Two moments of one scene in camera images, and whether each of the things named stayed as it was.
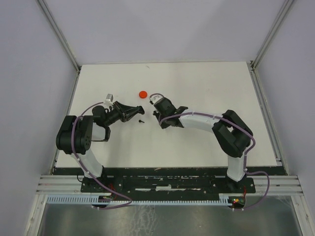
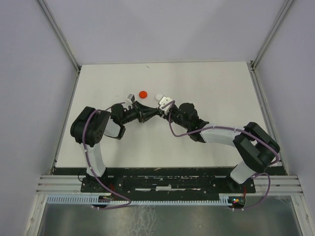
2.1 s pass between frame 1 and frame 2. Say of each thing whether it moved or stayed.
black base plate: stayed
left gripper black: moved
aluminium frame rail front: stayed
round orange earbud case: stayed
